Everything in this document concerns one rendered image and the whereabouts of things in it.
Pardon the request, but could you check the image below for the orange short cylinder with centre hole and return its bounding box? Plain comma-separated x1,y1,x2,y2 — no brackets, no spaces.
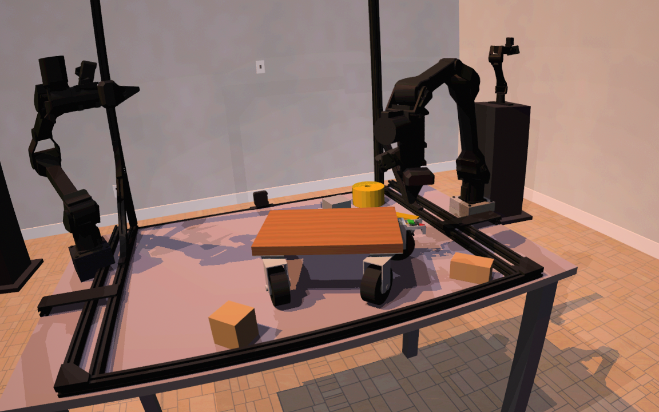
352,181,384,208

